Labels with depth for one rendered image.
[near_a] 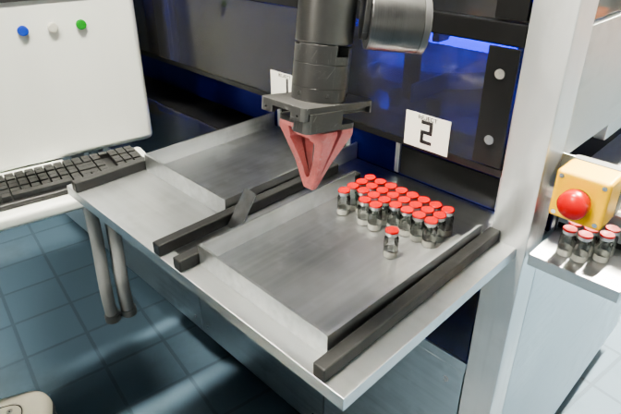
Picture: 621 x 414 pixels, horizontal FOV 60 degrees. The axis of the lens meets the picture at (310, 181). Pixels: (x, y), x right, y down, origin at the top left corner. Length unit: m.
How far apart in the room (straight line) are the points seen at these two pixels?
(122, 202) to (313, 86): 0.57
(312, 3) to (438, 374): 0.81
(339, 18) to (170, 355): 1.59
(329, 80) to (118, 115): 0.96
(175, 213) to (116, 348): 1.14
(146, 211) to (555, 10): 0.70
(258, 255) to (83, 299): 1.52
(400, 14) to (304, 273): 0.41
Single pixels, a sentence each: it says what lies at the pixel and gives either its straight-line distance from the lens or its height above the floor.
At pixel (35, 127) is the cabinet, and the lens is 1.40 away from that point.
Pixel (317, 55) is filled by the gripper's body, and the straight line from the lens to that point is 0.52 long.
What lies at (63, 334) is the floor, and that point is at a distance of 2.16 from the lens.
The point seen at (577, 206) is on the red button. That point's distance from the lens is 0.79.
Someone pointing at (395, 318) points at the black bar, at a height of 0.89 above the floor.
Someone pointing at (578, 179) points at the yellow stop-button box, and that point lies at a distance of 0.81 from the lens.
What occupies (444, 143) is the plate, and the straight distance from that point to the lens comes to 0.89.
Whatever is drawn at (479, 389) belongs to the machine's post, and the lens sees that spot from 1.10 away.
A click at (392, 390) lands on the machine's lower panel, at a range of 1.27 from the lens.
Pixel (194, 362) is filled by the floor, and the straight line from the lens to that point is 1.92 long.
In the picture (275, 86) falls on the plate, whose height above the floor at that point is 1.02.
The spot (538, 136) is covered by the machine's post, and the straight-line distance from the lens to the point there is 0.81.
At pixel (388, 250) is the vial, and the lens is 0.81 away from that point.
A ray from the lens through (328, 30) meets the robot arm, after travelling 0.52.
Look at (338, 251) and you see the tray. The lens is 0.83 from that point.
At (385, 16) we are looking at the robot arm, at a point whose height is 1.26.
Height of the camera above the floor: 1.35
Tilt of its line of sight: 27 degrees down
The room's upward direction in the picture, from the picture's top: straight up
